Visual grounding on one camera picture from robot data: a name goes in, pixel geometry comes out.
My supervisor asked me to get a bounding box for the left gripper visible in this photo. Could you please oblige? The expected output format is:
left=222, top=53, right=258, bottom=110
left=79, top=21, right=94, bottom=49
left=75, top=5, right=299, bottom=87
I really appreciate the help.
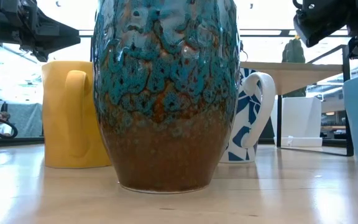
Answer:
left=0, top=0, right=81, bottom=62

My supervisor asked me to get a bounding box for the yellow faceted mug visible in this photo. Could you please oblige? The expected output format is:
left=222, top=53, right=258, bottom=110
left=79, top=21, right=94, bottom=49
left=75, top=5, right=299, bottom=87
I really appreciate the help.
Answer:
left=41, top=60, right=112, bottom=169

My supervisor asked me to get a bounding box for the white mug blue pattern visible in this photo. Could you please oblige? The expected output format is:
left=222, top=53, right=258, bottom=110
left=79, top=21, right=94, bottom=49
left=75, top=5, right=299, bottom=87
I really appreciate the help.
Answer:
left=219, top=67, right=277, bottom=164

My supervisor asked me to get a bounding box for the green cactus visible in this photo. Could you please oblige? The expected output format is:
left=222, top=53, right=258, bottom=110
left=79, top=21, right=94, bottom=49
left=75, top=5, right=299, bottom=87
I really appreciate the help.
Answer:
left=281, top=37, right=307, bottom=98

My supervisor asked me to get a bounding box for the white hexagonal planter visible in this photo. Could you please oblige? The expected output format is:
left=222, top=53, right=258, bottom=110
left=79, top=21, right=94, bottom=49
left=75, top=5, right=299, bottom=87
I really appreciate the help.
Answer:
left=270, top=96, right=323, bottom=148

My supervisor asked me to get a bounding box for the teal brown glazed mug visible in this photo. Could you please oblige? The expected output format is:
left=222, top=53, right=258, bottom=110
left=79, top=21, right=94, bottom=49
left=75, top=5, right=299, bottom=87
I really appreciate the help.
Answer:
left=91, top=0, right=241, bottom=194

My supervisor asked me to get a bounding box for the wooden shelf riser black frame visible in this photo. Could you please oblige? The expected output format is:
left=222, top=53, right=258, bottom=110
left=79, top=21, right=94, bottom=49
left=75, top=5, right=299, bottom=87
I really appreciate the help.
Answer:
left=239, top=44, right=354, bottom=157

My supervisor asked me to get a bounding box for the black cable loop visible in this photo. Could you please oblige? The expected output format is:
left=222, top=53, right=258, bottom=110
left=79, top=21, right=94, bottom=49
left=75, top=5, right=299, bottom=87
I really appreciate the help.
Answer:
left=0, top=114, right=19, bottom=139

